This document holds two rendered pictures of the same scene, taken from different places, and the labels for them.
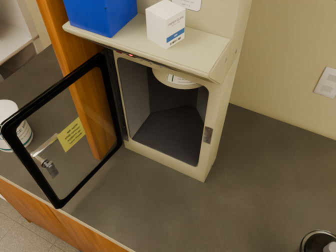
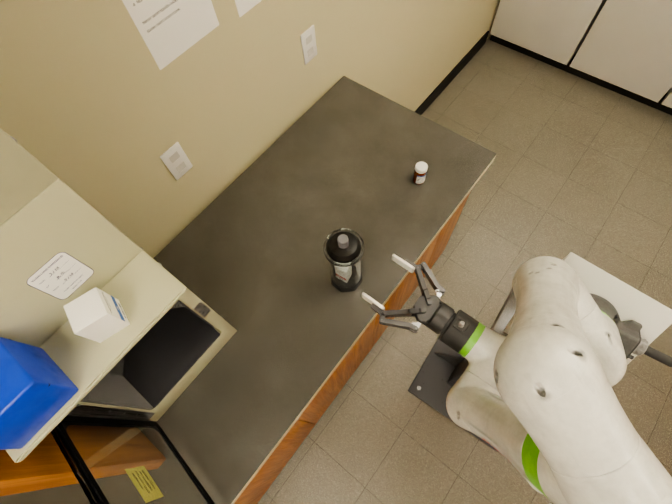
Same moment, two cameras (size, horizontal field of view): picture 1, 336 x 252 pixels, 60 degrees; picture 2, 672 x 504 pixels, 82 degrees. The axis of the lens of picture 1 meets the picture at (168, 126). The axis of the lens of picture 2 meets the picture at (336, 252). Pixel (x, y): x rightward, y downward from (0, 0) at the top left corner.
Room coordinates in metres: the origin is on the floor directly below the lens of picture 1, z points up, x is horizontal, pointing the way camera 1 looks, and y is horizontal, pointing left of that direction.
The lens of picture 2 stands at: (0.07, 0.09, 2.09)
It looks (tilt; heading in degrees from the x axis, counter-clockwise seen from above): 65 degrees down; 288
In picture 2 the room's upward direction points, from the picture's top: 8 degrees counter-clockwise
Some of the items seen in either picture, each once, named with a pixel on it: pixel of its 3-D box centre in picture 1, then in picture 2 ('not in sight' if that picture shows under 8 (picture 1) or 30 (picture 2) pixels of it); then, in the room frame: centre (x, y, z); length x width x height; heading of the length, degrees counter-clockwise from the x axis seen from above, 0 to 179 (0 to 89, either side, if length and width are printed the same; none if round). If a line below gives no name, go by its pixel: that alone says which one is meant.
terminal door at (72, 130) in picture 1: (77, 138); (147, 477); (0.48, 0.25, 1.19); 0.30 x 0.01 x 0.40; 145
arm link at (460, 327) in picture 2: not in sight; (457, 329); (-0.13, -0.19, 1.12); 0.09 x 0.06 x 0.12; 63
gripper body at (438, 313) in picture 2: not in sight; (431, 312); (-0.06, -0.22, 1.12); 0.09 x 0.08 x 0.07; 153
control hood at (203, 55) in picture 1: (145, 53); (104, 351); (0.50, 0.05, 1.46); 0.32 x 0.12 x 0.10; 63
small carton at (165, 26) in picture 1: (165, 24); (97, 315); (0.48, 0.00, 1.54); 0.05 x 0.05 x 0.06; 46
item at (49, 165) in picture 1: (51, 169); not in sight; (0.39, 0.30, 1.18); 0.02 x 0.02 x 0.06; 55
